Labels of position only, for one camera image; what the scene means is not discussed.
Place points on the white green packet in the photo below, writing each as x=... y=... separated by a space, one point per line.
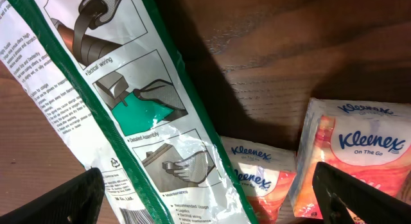
x=113 y=85

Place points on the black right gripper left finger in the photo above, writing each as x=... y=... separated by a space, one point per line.
x=77 y=201

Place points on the orange tissue pack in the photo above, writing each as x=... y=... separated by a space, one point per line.
x=265 y=173
x=366 y=139

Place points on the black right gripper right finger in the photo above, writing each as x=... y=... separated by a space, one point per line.
x=337 y=193

